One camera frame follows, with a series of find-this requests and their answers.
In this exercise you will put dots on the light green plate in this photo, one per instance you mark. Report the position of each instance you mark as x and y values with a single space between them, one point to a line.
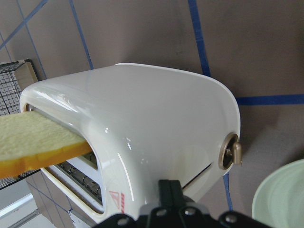
279 200

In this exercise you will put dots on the grid-pattern wooden storage box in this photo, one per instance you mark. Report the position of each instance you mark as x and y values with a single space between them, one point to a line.
14 77

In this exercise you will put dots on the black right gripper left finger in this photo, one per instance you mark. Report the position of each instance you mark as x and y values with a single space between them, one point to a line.
159 216

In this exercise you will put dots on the white two-slot toaster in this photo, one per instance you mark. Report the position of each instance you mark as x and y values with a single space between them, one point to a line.
144 124

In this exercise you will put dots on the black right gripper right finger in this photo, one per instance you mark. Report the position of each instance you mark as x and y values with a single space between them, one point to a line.
178 210

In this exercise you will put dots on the bread slice in toaster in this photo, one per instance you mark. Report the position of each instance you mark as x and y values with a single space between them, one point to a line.
30 141

